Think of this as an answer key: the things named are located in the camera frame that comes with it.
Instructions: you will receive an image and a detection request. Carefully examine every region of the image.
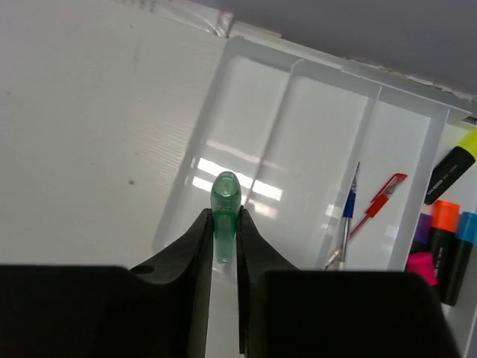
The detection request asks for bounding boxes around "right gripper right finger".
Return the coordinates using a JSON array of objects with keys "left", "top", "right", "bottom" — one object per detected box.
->
[{"left": 236, "top": 210, "right": 459, "bottom": 357}]

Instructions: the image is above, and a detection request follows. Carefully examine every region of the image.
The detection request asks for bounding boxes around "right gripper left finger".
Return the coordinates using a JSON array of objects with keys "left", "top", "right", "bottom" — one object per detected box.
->
[{"left": 1, "top": 209, "right": 213, "bottom": 357}]

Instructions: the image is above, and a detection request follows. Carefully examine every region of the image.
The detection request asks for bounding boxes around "blue pen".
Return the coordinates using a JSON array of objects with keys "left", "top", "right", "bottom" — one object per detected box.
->
[{"left": 338, "top": 163, "right": 360, "bottom": 271}]

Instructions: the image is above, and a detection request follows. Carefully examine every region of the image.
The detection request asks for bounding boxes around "green stapler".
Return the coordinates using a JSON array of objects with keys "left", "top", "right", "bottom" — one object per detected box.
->
[{"left": 210, "top": 171, "right": 241, "bottom": 264}]

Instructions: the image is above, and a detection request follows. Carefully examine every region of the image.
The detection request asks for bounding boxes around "pink highlighter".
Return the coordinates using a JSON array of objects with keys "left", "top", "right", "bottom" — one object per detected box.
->
[{"left": 405, "top": 252, "right": 437, "bottom": 286}]

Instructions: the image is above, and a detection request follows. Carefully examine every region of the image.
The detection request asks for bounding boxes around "red pen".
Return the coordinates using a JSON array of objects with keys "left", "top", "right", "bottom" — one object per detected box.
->
[{"left": 324, "top": 173, "right": 408, "bottom": 270}]

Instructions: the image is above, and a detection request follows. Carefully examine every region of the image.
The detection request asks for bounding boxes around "orange highlighter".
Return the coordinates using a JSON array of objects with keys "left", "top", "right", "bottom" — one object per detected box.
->
[{"left": 429, "top": 201, "right": 471, "bottom": 306}]

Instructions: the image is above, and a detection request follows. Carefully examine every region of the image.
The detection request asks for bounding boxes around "blue highlighter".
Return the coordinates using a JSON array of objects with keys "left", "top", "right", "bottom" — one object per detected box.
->
[{"left": 455, "top": 212, "right": 476, "bottom": 261}]

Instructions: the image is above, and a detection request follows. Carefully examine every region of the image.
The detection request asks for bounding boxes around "yellow highlighter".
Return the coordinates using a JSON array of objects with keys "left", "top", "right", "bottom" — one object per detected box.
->
[{"left": 424, "top": 129, "right": 476, "bottom": 205}]

